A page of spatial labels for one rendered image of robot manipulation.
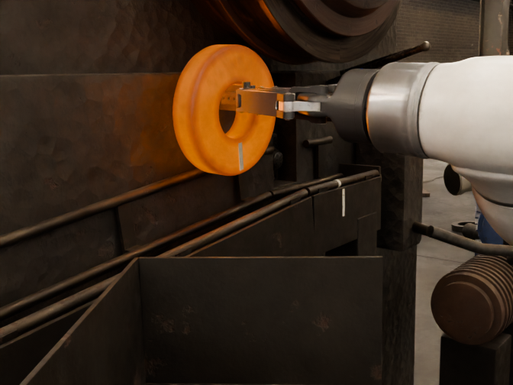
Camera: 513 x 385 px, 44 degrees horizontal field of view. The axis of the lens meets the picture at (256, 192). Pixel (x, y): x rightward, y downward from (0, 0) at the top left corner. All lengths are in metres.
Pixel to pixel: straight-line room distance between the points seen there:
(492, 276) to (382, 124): 0.59
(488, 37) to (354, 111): 9.22
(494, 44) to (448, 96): 9.23
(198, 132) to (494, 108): 0.32
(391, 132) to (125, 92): 0.31
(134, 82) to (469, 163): 0.38
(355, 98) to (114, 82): 0.27
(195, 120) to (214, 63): 0.07
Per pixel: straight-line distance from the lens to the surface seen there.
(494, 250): 1.18
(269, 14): 0.79
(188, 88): 0.71
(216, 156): 0.73
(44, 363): 0.36
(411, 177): 1.11
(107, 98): 0.73
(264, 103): 0.67
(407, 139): 0.60
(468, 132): 0.56
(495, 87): 0.56
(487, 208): 0.68
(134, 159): 0.75
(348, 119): 0.63
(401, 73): 0.61
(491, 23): 9.83
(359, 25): 0.92
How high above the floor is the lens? 0.87
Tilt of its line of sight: 10 degrees down
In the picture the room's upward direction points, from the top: 1 degrees counter-clockwise
